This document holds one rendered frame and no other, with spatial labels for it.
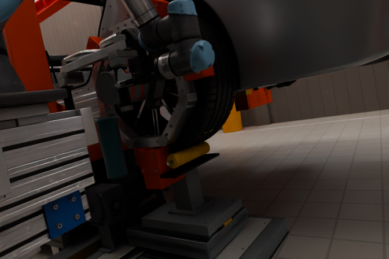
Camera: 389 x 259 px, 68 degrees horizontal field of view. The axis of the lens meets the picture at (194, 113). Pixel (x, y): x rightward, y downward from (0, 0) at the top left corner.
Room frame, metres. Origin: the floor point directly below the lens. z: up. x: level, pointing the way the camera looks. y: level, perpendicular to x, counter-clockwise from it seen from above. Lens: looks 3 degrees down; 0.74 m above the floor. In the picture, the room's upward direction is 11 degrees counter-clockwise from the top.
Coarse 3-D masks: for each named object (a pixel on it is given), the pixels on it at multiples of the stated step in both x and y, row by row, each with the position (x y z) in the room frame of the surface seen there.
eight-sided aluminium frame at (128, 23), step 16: (112, 32) 1.29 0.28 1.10; (96, 64) 1.37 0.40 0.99; (176, 80) 1.10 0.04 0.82; (192, 80) 1.12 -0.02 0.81; (192, 96) 1.10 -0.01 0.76; (112, 112) 1.41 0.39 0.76; (176, 112) 1.12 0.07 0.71; (128, 128) 1.36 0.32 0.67; (176, 128) 1.14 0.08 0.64; (128, 144) 1.30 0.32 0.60; (144, 144) 1.25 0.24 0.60; (160, 144) 1.18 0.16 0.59
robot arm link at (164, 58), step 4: (168, 52) 0.82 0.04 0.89; (160, 56) 0.83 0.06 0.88; (164, 56) 0.81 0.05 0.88; (160, 60) 0.82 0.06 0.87; (164, 60) 0.81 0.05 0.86; (160, 64) 0.81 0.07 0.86; (164, 64) 0.80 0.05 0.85; (160, 68) 0.82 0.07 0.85; (164, 68) 0.81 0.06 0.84; (168, 68) 0.80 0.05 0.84; (160, 72) 0.82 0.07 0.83; (164, 72) 0.82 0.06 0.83; (168, 72) 0.81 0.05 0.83; (172, 72) 0.81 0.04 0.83; (164, 76) 0.83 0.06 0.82; (168, 76) 0.82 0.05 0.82; (172, 76) 0.82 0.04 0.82; (176, 76) 0.82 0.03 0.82
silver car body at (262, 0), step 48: (96, 0) 3.32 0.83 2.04; (240, 0) 1.20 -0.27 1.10; (288, 0) 1.09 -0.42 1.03; (336, 0) 1.00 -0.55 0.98; (384, 0) 0.97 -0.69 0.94; (240, 48) 1.23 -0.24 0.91; (288, 48) 1.11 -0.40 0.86; (336, 48) 1.01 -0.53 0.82; (384, 48) 0.98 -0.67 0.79; (96, 96) 1.86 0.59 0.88
